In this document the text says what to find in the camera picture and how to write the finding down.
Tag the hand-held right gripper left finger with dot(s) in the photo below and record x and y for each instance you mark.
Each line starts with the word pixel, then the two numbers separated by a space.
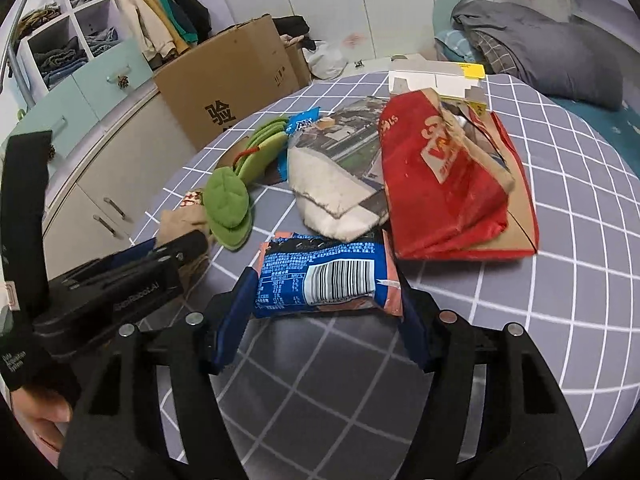
pixel 235 320

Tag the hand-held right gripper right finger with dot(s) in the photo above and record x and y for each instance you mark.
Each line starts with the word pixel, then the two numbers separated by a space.
pixel 415 330

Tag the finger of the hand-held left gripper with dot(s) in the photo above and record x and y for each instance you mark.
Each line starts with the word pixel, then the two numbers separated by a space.
pixel 135 251
pixel 182 247

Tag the beige wrapper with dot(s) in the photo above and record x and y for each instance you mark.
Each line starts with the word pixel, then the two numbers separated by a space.
pixel 182 217

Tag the green plush leaf toy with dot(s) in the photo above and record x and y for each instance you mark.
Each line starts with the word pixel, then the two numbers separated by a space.
pixel 227 200

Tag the blue snack packet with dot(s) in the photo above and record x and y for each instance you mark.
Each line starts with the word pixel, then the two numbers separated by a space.
pixel 325 275

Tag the red paper bag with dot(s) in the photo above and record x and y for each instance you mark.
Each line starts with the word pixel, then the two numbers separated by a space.
pixel 440 175

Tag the torn printed paper bag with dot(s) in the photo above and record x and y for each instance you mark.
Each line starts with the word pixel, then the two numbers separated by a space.
pixel 340 180

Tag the small blue snack wrapper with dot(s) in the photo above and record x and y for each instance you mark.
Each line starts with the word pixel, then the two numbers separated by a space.
pixel 305 121

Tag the white yellow cardboard box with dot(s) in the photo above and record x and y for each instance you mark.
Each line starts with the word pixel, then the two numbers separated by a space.
pixel 435 80

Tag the person's left hand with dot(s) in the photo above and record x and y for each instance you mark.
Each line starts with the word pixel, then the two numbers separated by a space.
pixel 47 422

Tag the long white low cabinet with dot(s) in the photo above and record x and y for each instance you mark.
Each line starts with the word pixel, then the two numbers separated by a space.
pixel 100 195

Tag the pinecone ornament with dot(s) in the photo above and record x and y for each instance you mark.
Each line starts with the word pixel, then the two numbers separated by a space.
pixel 122 81
pixel 51 152

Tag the large cardboard box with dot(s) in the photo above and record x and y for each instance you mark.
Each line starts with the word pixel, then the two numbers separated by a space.
pixel 225 80

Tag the teal drawer unit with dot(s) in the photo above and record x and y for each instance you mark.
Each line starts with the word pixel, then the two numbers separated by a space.
pixel 100 75

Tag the green plant decoration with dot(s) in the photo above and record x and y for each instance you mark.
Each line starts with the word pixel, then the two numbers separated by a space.
pixel 20 112

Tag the folded jeans stack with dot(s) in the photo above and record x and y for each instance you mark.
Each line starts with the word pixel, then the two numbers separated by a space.
pixel 57 59

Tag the folded blue clothes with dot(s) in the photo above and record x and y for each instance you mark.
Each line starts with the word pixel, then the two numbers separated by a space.
pixel 102 39

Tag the small cardboard box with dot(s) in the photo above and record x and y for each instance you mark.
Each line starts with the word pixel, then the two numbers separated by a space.
pixel 297 62

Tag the green jacket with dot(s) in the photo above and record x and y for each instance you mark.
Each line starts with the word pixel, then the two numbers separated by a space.
pixel 172 15

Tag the white plastic bag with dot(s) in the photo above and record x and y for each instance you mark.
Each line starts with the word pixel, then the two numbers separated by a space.
pixel 325 60

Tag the cream jacket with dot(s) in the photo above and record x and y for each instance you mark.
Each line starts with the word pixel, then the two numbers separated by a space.
pixel 132 15

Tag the black jacket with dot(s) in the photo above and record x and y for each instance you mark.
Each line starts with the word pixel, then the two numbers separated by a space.
pixel 192 5

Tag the black clothing heap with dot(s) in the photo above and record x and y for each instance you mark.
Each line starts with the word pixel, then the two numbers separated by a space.
pixel 292 25

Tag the pile of olive clothes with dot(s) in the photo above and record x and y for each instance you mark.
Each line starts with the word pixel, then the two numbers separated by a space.
pixel 42 16

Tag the metal handrail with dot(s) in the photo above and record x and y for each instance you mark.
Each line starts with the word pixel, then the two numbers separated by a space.
pixel 20 15

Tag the pale pink butterfly sticker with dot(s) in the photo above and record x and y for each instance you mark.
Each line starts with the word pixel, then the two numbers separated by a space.
pixel 353 39

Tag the teal plaid pillow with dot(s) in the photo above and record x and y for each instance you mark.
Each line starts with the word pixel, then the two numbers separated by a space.
pixel 450 45

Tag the grey duvet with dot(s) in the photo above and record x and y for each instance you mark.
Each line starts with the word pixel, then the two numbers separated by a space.
pixel 540 50

